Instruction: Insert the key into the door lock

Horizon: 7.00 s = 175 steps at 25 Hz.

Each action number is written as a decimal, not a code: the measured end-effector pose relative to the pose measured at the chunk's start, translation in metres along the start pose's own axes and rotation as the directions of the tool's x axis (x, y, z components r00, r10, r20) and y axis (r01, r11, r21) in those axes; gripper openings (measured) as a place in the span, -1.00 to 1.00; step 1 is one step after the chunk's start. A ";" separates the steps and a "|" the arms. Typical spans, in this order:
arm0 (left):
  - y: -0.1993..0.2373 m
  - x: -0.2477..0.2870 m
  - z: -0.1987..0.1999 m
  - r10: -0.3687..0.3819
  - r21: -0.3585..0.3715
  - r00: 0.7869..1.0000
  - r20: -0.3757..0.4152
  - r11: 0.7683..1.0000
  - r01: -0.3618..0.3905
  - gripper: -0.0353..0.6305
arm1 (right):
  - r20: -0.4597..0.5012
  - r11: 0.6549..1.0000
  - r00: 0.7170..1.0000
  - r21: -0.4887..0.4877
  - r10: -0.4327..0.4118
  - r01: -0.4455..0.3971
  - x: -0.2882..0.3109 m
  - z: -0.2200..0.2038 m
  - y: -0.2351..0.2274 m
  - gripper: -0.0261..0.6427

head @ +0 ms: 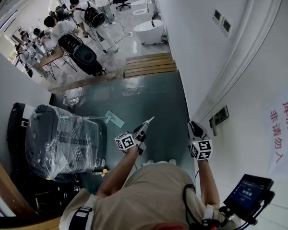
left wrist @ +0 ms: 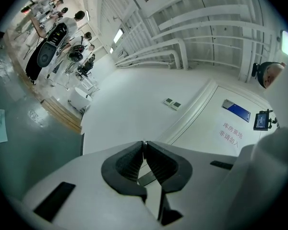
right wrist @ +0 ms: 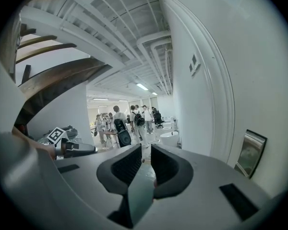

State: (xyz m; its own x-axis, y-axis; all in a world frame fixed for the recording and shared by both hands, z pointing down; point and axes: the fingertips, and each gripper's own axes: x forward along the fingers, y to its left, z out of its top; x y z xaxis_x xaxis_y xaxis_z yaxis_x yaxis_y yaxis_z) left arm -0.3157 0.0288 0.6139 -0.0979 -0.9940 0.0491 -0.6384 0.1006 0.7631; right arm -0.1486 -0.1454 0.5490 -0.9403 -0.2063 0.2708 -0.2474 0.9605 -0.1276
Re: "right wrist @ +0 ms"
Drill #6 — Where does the white ceiling duct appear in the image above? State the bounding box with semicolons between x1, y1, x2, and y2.
136;30;173;95

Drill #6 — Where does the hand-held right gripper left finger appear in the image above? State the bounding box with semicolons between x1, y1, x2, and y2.
55;143;143;222

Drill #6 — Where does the black office chair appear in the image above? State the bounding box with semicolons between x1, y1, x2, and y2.
153;111;165;129

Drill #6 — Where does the person's left forearm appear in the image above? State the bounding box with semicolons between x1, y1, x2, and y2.
12;125;56;161

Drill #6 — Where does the wooden table with wire legs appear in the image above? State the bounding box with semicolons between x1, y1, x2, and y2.
102;130;118;150

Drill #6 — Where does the round black backpack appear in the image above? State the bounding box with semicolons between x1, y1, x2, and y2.
133;113;146;127

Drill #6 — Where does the person's light shirt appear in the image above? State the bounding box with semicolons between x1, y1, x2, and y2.
0;8;63;225

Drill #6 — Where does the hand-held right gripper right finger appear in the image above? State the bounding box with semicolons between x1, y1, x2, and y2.
150;143;272;223

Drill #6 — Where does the wooden staircase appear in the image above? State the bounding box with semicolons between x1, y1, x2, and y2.
13;27;114;138

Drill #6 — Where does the white toilet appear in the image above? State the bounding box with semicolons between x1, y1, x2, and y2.
160;132;180;150

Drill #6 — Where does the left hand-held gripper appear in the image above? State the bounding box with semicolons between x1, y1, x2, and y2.
47;126;97;160

